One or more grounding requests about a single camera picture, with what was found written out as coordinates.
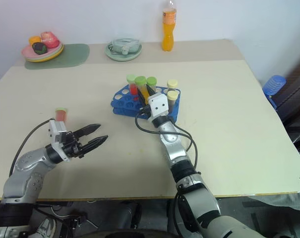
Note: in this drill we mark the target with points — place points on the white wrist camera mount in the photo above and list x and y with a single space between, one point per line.
56 130
159 105

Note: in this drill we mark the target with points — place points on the yellow plate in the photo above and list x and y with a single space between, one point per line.
58 53

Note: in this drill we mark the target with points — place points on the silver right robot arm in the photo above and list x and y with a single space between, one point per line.
201 198

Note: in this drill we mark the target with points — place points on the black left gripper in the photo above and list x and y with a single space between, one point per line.
71 146

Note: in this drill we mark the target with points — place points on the orange toy fruit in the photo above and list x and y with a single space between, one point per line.
35 40

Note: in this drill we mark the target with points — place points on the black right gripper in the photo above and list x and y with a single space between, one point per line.
146 110

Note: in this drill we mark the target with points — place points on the grey white sneaker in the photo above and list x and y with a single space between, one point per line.
46 226

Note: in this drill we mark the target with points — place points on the green placemat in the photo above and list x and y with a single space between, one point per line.
73 55

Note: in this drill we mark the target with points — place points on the yellow tube green cap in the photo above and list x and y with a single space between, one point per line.
143 86

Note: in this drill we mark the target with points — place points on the pink toy peach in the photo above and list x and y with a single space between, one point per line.
50 39

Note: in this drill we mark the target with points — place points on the red tube pale green cap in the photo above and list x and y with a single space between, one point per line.
133 86
61 114

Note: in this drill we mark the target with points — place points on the green cup and saucer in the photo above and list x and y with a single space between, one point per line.
122 56

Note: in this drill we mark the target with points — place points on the dark wooden furniture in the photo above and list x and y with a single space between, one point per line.
296 91

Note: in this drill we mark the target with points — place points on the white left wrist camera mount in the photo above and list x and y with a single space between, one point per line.
56 130

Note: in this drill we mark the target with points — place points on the black box under table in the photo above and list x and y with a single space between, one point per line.
76 220

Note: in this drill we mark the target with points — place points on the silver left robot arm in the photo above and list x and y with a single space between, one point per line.
25 171

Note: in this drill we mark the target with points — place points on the blue ribbed water jug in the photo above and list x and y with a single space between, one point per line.
273 86

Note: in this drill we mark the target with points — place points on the dark tube yellow cap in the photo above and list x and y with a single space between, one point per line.
172 83
172 97

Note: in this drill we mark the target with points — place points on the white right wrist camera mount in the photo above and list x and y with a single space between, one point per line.
159 105

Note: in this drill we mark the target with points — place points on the dark tube green cap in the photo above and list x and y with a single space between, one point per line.
152 83

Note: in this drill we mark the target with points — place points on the orange soda plastic bottle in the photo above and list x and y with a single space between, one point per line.
168 32

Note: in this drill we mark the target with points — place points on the blue test tube rack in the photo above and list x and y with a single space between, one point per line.
122 101

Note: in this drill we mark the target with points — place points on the pink plate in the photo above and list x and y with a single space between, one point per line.
28 53

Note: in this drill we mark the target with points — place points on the dark purple toy mangosteen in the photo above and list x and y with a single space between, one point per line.
39 47

